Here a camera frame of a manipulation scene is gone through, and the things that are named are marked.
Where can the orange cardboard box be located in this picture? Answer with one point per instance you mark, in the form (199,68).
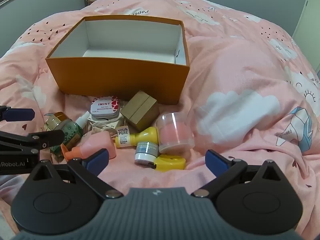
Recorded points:
(112,80)

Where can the pink bottle orange cap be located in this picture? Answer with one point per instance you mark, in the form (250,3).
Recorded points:
(100,142)

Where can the small white carton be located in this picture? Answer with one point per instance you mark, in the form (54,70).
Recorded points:
(123,121)

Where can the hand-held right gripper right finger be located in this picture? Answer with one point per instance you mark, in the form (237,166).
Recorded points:
(215,161)

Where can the small grey cream jar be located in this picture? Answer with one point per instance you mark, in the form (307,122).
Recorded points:
(146,153)

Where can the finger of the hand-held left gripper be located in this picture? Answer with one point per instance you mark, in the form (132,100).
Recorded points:
(51,137)
(20,115)

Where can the small brown cardboard box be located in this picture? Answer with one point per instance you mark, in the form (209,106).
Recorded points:
(140,112)

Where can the white cabinet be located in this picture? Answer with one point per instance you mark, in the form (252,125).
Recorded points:
(308,17)

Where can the clear container pink sponge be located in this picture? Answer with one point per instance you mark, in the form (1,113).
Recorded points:
(175,132)

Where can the yellow tape measure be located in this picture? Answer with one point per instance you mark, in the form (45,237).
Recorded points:
(170,163)

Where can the red and white mint tin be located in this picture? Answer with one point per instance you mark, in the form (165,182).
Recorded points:
(105,107)

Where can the pink printed blanket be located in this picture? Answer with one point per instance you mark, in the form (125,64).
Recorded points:
(237,55)

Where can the yellow bottle white label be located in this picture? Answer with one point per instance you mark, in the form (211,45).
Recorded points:
(147,135)

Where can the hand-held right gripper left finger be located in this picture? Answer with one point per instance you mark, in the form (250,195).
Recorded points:
(97,158)

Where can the small white spray bottle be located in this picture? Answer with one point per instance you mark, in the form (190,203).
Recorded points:
(82,121)

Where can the green glass jar gold lid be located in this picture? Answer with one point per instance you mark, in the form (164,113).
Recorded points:
(72,132)

